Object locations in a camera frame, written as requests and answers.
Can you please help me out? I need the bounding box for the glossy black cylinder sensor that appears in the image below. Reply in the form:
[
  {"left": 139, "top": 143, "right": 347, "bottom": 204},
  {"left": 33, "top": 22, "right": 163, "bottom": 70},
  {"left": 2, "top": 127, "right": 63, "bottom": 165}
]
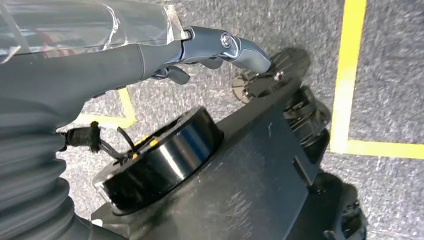
[{"left": 92, "top": 106, "right": 225, "bottom": 216}]

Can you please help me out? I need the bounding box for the yellow floor tape strip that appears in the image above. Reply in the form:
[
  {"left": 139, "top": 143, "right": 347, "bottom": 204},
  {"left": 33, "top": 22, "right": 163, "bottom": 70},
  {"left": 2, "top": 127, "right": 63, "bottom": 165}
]
[{"left": 330, "top": 0, "right": 424, "bottom": 160}]

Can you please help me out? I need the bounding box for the black cable bundle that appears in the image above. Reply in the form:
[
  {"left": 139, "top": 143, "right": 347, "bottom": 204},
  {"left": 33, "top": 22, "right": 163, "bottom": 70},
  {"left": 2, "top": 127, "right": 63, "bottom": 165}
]
[{"left": 56, "top": 120, "right": 138, "bottom": 165}]

